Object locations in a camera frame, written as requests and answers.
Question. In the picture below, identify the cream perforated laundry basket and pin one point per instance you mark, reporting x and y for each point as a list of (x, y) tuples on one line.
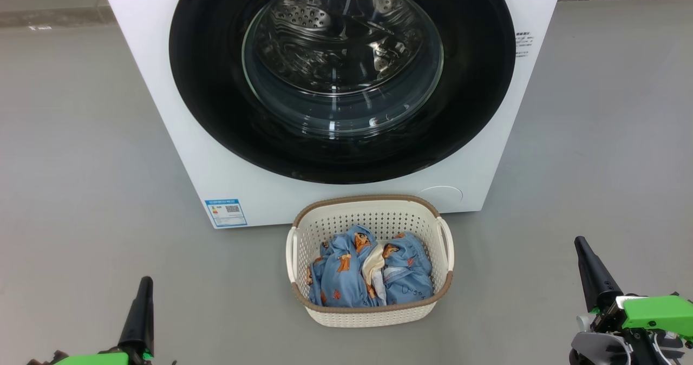
[(373, 316)]

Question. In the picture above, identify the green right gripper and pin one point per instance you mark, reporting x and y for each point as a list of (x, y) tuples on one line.
[(655, 313)]

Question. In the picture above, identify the black round glass washer door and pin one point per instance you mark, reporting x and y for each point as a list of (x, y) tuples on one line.
[(206, 83)]

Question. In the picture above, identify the blue energy label sticker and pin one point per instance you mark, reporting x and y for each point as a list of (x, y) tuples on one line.
[(226, 213)]

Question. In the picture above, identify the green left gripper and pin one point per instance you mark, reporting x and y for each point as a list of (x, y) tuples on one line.
[(103, 359)]

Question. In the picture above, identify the round white filter cover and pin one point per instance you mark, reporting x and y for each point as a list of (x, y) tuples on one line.
[(446, 193)]

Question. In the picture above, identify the blue cartoon print garment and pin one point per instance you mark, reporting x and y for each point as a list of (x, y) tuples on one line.
[(411, 278), (341, 278)]

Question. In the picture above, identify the white front-load washing machine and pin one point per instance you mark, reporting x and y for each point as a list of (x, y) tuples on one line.
[(243, 191)]

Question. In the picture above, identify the stainless steel washing machine drum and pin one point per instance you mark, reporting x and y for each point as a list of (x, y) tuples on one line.
[(303, 13)]

